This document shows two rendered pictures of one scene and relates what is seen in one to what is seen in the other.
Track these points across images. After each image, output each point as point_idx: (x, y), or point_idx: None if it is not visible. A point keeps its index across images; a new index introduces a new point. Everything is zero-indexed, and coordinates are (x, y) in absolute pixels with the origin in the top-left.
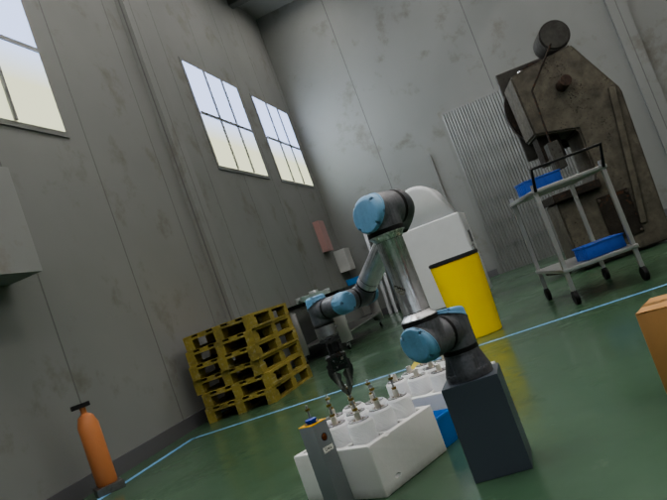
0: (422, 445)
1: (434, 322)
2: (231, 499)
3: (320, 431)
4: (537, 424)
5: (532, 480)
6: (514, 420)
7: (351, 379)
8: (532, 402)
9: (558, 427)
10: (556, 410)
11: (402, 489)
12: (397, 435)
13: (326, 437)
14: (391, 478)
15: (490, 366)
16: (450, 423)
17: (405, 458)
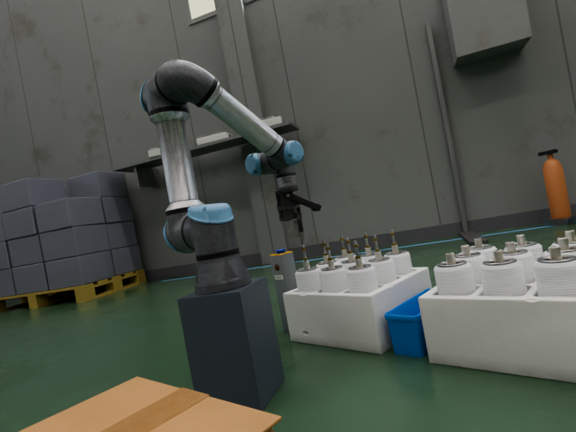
0: (343, 328)
1: (167, 219)
2: (432, 276)
3: (274, 261)
4: (369, 420)
5: None
6: (188, 356)
7: (299, 232)
8: (543, 417)
9: None
10: None
11: (297, 345)
12: (314, 301)
13: (277, 268)
14: (297, 331)
15: (202, 290)
16: (410, 333)
17: (317, 326)
